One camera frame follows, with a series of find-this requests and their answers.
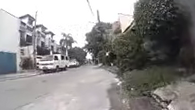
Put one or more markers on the white car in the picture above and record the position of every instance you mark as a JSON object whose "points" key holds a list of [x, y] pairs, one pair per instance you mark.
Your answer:
{"points": [[73, 63]]}

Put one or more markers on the palm tree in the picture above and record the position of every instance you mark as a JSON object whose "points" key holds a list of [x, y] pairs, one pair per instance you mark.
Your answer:
{"points": [[66, 41]]}

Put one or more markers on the dark utility pole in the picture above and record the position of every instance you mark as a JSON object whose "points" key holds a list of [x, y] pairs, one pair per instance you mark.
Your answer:
{"points": [[98, 16]]}

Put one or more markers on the building with pale roof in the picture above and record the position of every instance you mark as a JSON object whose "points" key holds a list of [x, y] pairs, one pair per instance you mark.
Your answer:
{"points": [[125, 22]]}

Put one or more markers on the white van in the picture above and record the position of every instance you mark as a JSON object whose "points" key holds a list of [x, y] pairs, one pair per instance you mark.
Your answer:
{"points": [[52, 63]]}

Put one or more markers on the grass verge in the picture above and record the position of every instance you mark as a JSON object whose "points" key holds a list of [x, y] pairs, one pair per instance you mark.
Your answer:
{"points": [[144, 80]]}

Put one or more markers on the grey concrete road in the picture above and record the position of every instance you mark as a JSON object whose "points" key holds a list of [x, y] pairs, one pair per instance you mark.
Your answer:
{"points": [[55, 94]]}

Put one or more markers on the roadside trees and bushes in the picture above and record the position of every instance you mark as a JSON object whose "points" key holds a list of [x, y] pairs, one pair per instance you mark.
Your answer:
{"points": [[150, 30]]}

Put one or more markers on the row of multi-storey houses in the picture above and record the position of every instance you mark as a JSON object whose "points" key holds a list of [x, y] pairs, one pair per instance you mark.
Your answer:
{"points": [[13, 34]]}

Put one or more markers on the grey concrete sidewalk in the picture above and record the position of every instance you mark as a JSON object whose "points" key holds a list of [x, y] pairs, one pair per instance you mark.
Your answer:
{"points": [[10, 76]]}

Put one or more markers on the broken concrete slab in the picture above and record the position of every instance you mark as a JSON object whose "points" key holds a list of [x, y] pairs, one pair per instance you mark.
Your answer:
{"points": [[185, 97]]}

